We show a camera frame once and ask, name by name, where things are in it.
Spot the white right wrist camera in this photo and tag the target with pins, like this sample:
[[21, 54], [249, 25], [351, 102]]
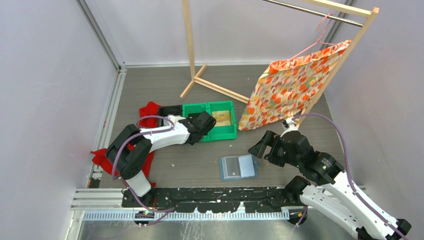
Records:
[[288, 125]]

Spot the floral orange fabric bag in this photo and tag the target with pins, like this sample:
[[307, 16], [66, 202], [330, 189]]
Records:
[[287, 86]]

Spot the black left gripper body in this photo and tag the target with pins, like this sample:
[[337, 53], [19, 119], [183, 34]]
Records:
[[190, 119]]

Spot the black plastic bin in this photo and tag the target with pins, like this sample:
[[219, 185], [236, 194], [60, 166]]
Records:
[[172, 112]]

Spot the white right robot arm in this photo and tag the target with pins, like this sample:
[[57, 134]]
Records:
[[324, 185]]

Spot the green bin with gold cards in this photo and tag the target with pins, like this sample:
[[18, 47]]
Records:
[[225, 127]]

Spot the gold cards stack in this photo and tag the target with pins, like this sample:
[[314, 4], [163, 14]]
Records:
[[222, 117]]

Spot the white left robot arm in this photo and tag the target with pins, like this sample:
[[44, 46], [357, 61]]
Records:
[[129, 151]]

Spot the blue card holder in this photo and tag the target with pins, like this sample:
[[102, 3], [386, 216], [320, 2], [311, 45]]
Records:
[[248, 167]]

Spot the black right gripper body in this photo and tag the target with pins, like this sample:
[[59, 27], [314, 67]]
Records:
[[279, 155]]

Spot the wooden clothes rack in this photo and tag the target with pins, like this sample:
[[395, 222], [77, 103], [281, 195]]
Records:
[[255, 31]]

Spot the green bin with dark cards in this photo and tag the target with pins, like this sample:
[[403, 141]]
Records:
[[190, 109]]

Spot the dark credit card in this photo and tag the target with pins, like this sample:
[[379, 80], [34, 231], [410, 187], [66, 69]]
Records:
[[231, 167]]

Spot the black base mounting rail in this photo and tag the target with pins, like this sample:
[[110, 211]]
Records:
[[265, 199]]

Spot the pink wire hanger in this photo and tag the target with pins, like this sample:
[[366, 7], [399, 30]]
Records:
[[318, 38]]

